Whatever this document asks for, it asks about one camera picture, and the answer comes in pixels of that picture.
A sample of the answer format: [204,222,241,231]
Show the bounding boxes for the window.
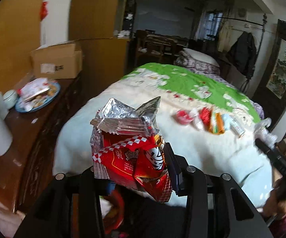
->
[200,10,223,40]

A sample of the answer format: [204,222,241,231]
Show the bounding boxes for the purple bed sheet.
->
[208,74,265,119]

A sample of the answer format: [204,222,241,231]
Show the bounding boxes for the black jacket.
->
[226,32,257,78]

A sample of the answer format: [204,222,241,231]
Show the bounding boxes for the printed blanket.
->
[52,63,282,209]

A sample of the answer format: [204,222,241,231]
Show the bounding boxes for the white tube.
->
[230,119,246,138]

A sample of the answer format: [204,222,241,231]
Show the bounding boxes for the pink snack bag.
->
[17,78,52,102]

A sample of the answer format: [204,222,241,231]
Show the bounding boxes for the wooden dining table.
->
[135,30,190,63]

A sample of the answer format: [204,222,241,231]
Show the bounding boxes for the dark shelf unit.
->
[123,0,137,33]

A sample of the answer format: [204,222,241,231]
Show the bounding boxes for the red snack bag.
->
[90,96,173,203]

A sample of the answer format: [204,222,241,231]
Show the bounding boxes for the blue plate of snacks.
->
[15,81,61,113]

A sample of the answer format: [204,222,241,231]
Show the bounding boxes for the clear plastic bag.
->
[253,118,278,145]

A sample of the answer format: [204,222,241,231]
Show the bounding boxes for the red plastic basket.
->
[100,190,127,231]

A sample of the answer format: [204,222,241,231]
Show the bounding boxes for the small red wrapper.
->
[176,109,193,124]

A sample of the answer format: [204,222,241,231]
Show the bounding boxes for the orange packet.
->
[209,112,224,135]

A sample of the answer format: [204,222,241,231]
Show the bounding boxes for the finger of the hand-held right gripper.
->
[255,139,286,179]

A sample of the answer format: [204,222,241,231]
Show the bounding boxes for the lidded ceramic cup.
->
[3,90,19,109]

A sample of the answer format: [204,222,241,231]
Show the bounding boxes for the beige jacket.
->
[217,22,231,53]

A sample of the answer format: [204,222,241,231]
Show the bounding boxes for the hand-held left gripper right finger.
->
[164,142,274,238]

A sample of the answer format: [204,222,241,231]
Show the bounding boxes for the white pillow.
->
[183,48,219,66]

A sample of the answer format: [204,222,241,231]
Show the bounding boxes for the black metal coat rack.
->
[213,13,269,92]

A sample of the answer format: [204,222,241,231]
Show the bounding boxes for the person's right hand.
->
[263,174,286,216]

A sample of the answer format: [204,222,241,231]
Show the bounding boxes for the wooden door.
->
[0,0,49,95]

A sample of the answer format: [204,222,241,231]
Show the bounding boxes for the wooden sideboard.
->
[0,74,84,214]

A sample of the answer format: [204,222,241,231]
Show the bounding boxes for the folded floral quilt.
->
[175,55,220,75]

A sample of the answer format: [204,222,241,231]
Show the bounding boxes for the framed landscape painting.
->
[253,19,286,129]

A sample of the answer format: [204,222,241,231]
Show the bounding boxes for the cardboard box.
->
[30,42,82,80]

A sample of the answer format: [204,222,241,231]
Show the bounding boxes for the white crumpled cloths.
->
[114,30,131,39]

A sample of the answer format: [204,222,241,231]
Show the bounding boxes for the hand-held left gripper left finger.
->
[14,167,115,238]

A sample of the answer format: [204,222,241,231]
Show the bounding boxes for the wooden wardrobe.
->
[70,0,131,80]

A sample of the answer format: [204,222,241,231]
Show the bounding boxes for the white cup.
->
[0,92,9,119]

